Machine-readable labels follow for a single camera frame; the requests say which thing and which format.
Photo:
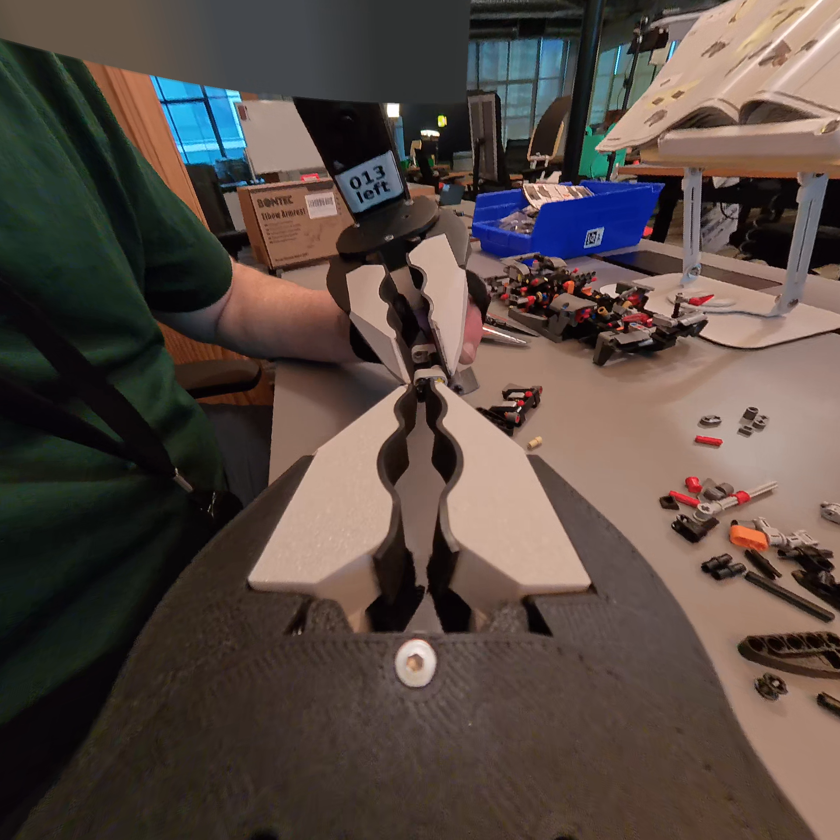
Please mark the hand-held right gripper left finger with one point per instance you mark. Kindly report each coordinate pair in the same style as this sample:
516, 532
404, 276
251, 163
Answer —
321, 525

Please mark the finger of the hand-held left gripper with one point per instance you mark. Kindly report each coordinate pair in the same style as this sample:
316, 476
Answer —
446, 289
371, 308

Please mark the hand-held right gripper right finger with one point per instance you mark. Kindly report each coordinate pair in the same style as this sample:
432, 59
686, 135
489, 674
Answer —
512, 525

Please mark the yellow axle lego assembly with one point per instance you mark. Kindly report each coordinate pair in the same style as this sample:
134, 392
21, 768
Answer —
423, 354

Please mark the light grey lego connector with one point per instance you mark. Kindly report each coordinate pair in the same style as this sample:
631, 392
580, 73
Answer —
430, 375

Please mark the black grey lego assembly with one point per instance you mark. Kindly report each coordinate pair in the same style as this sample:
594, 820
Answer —
522, 403

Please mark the pile of lego pieces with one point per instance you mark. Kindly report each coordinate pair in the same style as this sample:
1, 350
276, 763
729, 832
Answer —
748, 535

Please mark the black triangular lego beam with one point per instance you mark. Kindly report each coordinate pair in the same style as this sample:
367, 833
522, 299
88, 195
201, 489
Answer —
787, 651

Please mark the person's left forearm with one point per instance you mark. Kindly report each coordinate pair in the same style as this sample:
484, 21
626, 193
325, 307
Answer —
275, 315

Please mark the silver lego body panel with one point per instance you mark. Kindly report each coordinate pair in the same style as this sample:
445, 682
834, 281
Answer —
505, 331

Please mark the black curved lego beam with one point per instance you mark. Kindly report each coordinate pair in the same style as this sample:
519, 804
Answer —
495, 420

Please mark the partly built lego car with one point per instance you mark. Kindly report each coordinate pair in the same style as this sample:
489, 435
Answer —
590, 315

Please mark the red lego pin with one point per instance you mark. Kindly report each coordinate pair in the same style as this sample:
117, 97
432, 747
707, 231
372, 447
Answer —
709, 440

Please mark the dark grey double lego connector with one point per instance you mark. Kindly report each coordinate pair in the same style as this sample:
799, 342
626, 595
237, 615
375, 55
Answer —
754, 417

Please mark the person's left hand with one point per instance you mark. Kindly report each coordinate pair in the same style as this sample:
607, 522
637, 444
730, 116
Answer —
474, 334

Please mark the brown printed carton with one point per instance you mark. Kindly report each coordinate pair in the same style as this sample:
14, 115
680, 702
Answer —
289, 229

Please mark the black badge reel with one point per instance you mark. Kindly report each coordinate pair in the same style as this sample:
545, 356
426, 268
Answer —
213, 505

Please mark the white whiteboard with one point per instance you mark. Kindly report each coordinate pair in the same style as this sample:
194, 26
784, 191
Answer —
275, 138

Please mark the printed instruction sheet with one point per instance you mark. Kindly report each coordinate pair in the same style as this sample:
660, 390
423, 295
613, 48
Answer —
558, 192

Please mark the brown office chair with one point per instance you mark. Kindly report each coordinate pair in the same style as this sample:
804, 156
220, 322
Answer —
223, 377

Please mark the blue tagged plastic bin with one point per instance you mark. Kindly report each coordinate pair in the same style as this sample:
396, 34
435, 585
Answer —
610, 216

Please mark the wooden partition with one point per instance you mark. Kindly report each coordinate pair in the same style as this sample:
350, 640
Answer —
144, 131

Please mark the person's torso green shirt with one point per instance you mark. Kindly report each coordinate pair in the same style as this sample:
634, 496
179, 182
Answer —
79, 295

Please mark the white rounded board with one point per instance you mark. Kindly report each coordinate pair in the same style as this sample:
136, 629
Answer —
774, 328

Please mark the open instruction booklet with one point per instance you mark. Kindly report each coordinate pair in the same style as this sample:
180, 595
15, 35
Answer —
722, 65

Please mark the white book stand frame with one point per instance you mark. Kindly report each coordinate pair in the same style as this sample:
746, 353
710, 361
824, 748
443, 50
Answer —
741, 141

